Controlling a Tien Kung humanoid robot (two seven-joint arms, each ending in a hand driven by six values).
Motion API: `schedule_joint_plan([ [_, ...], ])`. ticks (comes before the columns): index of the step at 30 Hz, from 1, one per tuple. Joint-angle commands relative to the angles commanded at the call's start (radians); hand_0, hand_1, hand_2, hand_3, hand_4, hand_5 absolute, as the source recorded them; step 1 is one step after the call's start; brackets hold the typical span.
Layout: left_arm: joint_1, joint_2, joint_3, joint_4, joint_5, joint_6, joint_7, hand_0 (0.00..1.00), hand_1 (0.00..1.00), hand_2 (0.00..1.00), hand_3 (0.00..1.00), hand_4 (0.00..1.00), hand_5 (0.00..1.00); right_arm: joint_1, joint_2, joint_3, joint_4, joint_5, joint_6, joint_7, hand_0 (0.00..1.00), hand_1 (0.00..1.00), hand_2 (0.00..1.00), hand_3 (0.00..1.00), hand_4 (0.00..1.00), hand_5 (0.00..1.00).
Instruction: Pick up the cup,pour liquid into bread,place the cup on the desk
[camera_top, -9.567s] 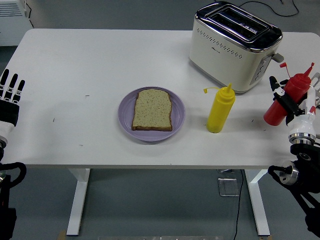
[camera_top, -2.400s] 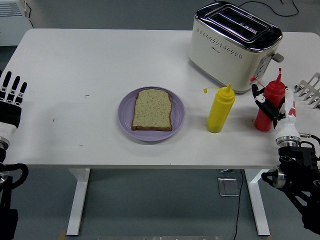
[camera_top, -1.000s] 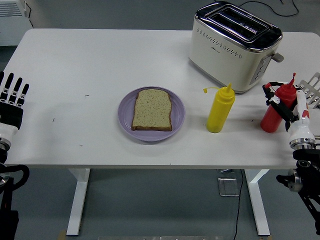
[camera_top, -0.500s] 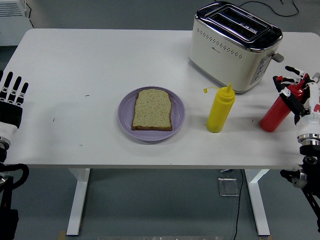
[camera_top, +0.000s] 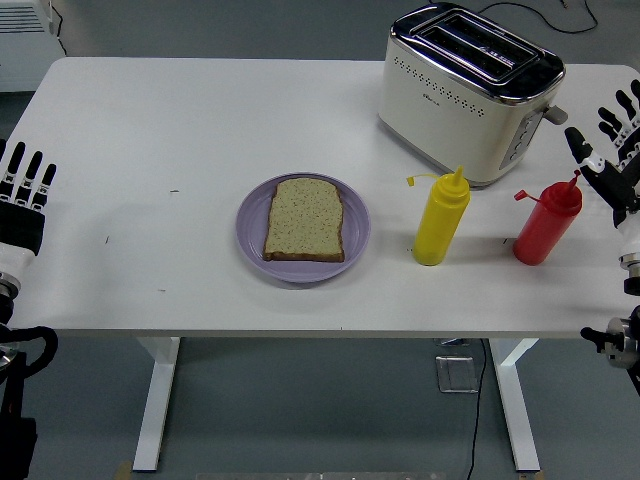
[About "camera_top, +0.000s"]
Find slice of speckled bread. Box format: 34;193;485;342
262;177;347;264

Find cream and chrome toaster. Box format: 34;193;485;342
377;2;570;190

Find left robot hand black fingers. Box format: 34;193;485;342
0;139;58;292

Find metal floor socket plate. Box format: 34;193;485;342
434;354;481;395

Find black cable on floor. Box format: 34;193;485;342
464;338;489;480

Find white table leg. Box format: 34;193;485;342
488;338;541;472
132;337;182;472

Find yellow squeeze bottle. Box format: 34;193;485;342
405;166;472;267

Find red squeeze bottle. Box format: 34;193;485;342
512;169;584;267

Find white ribbed heater unit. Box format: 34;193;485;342
0;0;55;95

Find thin black looping cable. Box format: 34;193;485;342
479;0;599;35

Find thin black cable by heater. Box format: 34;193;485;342
48;0;69;57

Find purple round plate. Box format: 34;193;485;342
235;172;372;285

